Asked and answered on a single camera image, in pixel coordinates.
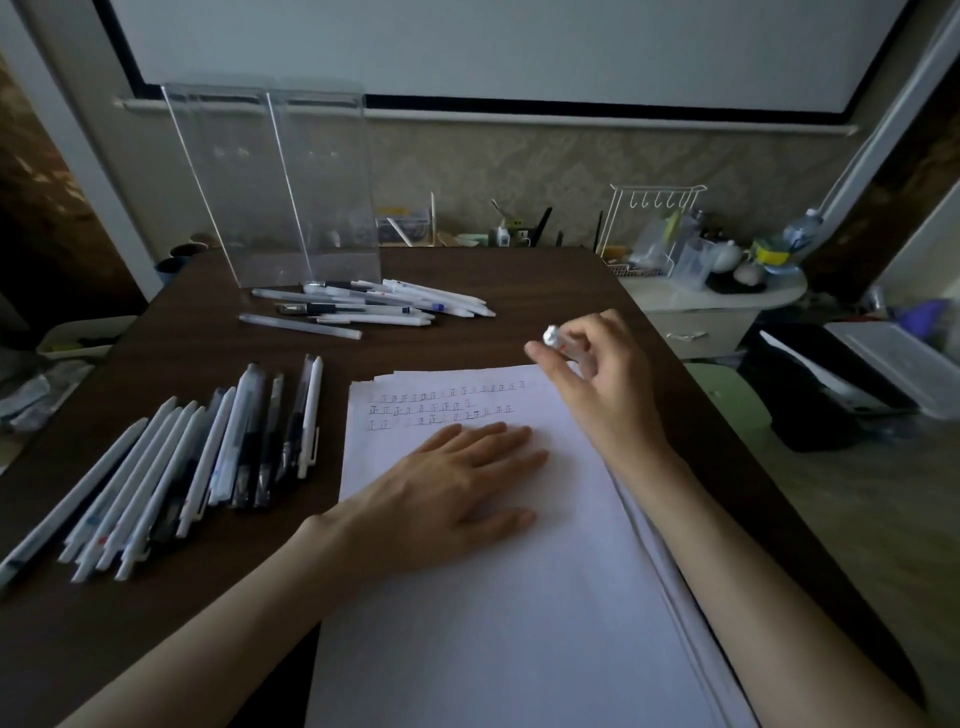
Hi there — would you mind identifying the person's left hand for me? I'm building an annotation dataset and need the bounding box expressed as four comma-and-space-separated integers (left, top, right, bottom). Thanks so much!
296, 421, 549, 595

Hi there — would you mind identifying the white projector screen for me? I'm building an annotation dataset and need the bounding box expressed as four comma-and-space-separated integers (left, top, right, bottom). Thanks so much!
93, 0, 920, 136

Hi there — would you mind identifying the person's left forearm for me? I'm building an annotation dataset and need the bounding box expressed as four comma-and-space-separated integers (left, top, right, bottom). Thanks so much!
56, 524, 354, 728

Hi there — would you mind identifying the black router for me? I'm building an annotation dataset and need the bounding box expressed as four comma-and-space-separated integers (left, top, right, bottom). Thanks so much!
528, 206, 605, 249

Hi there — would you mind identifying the black round tray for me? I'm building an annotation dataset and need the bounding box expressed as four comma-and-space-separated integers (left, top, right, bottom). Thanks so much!
704, 272, 766, 295

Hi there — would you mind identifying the white low cabinet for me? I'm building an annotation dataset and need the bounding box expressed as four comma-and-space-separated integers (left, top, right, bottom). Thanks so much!
618, 262, 809, 361

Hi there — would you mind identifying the beige plastic bin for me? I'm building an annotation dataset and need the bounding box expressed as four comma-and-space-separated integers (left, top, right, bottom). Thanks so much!
35, 314, 140, 360

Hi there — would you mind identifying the pile of pens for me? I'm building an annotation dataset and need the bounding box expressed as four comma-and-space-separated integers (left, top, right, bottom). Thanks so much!
238, 278, 498, 341

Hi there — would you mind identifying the purple bottle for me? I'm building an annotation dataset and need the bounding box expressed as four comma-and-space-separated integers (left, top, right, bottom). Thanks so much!
896, 299, 950, 339

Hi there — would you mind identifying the clear plastic bottle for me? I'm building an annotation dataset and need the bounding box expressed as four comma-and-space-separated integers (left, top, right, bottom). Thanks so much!
782, 208, 825, 253

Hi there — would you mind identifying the black bag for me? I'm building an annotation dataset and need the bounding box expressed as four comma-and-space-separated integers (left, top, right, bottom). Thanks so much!
738, 322, 920, 454

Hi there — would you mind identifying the stack of white paper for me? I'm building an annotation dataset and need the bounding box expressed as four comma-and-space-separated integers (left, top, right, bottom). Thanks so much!
305, 365, 759, 728

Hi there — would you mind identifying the person's right hand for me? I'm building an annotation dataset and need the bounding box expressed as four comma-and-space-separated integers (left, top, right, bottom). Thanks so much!
523, 308, 673, 470

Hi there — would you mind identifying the person's right forearm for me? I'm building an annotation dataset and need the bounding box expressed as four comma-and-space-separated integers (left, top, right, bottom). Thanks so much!
622, 442, 931, 728

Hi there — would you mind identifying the white wire hook rack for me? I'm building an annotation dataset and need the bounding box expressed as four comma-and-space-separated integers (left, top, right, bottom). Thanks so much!
596, 183, 709, 277

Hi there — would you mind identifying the clear plastic measuring jug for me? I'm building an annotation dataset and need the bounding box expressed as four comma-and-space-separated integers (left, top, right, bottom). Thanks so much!
673, 236, 718, 292

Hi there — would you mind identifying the group of colourful cups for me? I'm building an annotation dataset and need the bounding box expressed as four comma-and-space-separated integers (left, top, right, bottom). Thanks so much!
153, 239, 219, 286

